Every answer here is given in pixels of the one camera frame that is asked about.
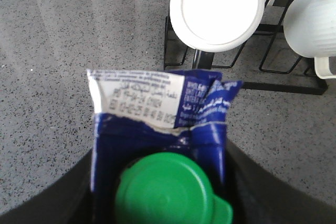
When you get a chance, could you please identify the white smiley face mug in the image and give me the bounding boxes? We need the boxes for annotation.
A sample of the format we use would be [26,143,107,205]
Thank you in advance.
[170,0,265,52]

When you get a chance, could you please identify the blue white milk carton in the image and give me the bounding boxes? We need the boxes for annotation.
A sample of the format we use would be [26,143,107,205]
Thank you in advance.
[87,69,243,223]

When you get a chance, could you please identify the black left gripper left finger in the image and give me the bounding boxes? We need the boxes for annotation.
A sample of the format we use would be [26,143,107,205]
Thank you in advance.
[1,151,92,223]

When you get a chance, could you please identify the black wire mug rack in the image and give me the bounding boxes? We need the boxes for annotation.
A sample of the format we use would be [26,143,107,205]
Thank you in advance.
[163,0,329,95]

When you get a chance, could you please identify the white ribbed mug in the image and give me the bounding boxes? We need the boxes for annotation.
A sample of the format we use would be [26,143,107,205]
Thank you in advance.
[283,0,335,79]

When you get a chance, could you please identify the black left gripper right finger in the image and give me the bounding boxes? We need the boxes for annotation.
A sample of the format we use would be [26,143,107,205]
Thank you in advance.
[224,140,335,223]

